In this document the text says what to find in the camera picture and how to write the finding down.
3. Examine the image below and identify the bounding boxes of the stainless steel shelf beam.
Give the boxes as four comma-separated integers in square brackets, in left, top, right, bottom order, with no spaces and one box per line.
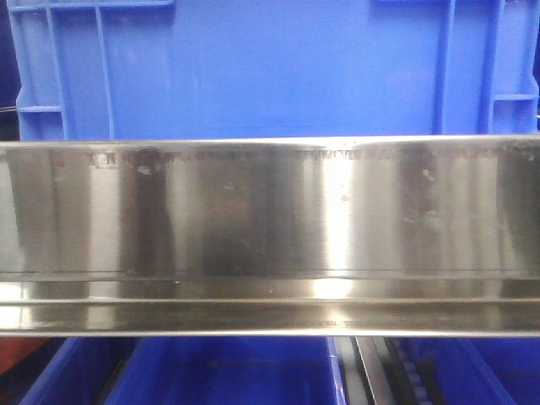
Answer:
[1,134,539,337]

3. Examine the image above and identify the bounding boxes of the blue bin on lower shelf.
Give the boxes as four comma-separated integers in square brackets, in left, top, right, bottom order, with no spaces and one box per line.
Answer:
[21,337,346,404]

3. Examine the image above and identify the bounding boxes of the large blue plastic crate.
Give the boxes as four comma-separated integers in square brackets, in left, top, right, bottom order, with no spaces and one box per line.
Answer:
[7,1,539,141]

